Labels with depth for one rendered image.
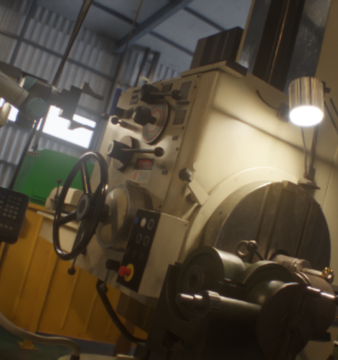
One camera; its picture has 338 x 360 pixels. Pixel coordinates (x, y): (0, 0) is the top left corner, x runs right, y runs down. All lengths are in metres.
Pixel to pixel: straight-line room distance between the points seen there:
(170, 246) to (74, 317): 3.22
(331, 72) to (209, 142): 0.83
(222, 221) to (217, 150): 0.25
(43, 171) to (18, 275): 1.63
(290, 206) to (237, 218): 0.22
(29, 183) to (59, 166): 0.41
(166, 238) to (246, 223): 0.29
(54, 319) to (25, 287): 0.42
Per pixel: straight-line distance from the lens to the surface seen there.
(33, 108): 1.72
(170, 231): 1.40
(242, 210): 1.54
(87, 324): 4.63
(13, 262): 4.26
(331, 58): 2.26
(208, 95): 1.60
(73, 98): 1.94
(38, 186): 5.52
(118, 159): 1.92
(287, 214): 1.65
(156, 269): 1.40
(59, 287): 4.43
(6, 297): 4.32
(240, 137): 1.65
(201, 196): 1.51
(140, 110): 1.75
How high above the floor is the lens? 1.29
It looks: 5 degrees up
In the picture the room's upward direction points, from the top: 16 degrees clockwise
